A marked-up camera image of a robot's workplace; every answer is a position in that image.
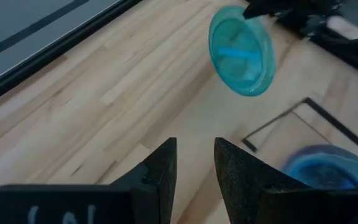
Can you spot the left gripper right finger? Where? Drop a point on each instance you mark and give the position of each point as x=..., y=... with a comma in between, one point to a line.
x=244, y=180

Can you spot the black aluminium table frame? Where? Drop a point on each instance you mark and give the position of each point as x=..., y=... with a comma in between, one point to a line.
x=57, y=49

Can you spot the black shelf leg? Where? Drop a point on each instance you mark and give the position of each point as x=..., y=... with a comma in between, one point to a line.
x=337, y=123

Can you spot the light wooden shelf board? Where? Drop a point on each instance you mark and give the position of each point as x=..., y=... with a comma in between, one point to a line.
x=291, y=137

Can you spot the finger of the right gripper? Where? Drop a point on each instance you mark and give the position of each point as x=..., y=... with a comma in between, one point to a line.
x=266, y=7

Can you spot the blue transparent plastic plate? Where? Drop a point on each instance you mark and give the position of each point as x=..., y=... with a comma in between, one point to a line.
x=241, y=62
x=328, y=171

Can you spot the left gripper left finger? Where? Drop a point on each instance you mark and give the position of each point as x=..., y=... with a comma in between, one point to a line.
x=154, y=186

